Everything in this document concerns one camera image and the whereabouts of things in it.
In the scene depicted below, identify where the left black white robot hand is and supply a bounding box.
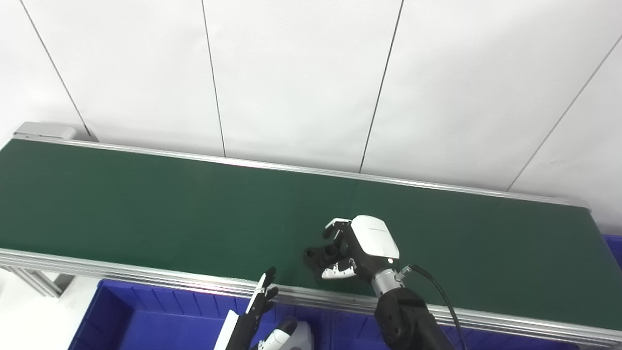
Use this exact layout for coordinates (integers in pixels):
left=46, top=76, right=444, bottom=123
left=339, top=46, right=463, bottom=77
left=214, top=266, right=298, bottom=350

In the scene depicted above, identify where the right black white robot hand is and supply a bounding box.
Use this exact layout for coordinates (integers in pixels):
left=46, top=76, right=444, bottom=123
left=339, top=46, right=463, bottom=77
left=322, top=215, right=400, bottom=282

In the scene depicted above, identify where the black bracket part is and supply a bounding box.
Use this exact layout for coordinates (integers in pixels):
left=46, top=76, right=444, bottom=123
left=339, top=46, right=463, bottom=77
left=304, top=243, right=350, bottom=274

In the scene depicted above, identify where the white block part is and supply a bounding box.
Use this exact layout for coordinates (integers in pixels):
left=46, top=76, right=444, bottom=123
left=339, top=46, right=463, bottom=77
left=284, top=321, right=314, bottom=350

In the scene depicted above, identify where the blue plastic bin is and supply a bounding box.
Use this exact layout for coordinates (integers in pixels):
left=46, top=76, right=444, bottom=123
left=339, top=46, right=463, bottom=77
left=316, top=311, right=591, bottom=350
left=603, top=235, right=622, bottom=271
left=68, top=279, right=324, bottom=350

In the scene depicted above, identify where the green conveyor belt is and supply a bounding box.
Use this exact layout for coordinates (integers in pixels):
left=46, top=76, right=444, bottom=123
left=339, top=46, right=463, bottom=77
left=0, top=135, right=622, bottom=348
left=0, top=140, right=622, bottom=331

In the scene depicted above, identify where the aluminium conveyor support leg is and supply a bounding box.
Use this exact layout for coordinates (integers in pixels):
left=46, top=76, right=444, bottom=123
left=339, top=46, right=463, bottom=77
left=10, top=267, right=74, bottom=298

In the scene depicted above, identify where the grey conveyor motor housing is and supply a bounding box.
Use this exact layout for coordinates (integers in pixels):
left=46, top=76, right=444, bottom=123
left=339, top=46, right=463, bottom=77
left=14, top=122, right=78, bottom=142

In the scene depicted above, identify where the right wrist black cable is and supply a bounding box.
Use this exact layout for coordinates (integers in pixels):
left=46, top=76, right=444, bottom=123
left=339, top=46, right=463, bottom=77
left=396, top=265, right=468, bottom=350

